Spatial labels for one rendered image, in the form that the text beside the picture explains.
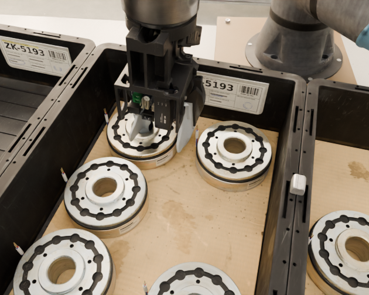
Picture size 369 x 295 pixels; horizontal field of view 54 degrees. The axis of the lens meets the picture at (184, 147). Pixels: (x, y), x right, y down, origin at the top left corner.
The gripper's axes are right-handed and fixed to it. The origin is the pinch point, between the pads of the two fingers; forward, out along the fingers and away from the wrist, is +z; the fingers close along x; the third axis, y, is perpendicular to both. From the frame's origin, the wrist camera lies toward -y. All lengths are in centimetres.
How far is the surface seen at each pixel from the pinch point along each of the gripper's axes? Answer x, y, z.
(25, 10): -139, -153, 85
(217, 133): 7.1, -1.2, -1.2
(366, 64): 36, -47, 12
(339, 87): 21.3, -6.7, -8.8
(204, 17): -27, -175, 80
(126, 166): -3.2, 7.2, -0.2
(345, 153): 25.7, -5.1, 1.1
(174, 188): 3.3, 7.0, 2.4
